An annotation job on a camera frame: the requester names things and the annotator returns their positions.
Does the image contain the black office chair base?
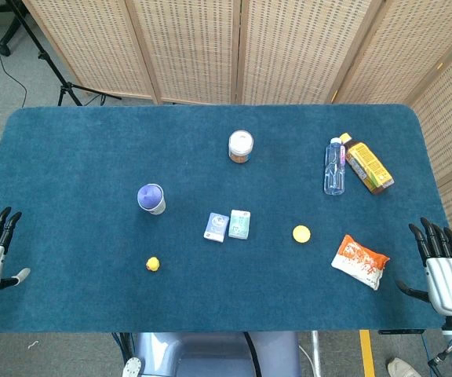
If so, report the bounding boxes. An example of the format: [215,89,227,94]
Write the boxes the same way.
[0,0,29,57]

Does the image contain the yellow floor tape strip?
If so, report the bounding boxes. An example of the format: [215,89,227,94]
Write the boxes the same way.
[359,329,377,377]

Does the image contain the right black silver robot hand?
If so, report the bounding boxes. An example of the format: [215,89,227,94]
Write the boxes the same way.
[395,217,452,317]

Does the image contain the jar with white lid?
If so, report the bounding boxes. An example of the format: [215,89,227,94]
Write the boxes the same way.
[228,130,255,164]

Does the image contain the purple white paper cup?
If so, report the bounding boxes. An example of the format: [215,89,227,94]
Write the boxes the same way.
[136,183,167,216]

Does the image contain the yellow round lid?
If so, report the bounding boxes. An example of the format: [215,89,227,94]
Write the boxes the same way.
[292,225,312,244]

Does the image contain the blue white small box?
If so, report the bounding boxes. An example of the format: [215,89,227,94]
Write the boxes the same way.
[202,212,230,243]

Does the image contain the black bar under table edge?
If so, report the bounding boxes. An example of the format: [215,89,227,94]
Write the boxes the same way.
[377,328,426,335]

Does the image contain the blue table mat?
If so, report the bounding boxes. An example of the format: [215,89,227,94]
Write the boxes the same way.
[0,103,452,335]

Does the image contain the white shoe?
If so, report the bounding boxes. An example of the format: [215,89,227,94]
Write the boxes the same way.
[386,357,422,377]

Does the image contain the orange white snack bag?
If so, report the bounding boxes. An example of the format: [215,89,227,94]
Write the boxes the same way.
[330,234,391,291]

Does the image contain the white round perforated bracket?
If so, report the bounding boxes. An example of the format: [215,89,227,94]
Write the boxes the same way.
[122,356,144,377]

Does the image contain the metal table leg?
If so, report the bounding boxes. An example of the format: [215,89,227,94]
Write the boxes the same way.
[311,331,323,377]

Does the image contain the thin black floor cable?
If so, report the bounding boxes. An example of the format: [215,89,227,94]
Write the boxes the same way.
[0,0,28,109]

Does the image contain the black tripod stand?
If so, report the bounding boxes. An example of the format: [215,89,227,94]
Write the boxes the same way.
[8,0,123,108]

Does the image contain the teal small box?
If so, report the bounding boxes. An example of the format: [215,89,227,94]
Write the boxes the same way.
[228,209,252,240]

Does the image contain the brown tea bottle yellow label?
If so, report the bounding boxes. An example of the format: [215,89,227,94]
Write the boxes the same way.
[339,132,396,196]

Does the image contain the clear plastic water bottle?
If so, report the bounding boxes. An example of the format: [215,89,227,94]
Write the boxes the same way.
[323,137,347,196]

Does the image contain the blue-grey robot torso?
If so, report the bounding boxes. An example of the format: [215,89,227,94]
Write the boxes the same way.
[133,331,304,377]

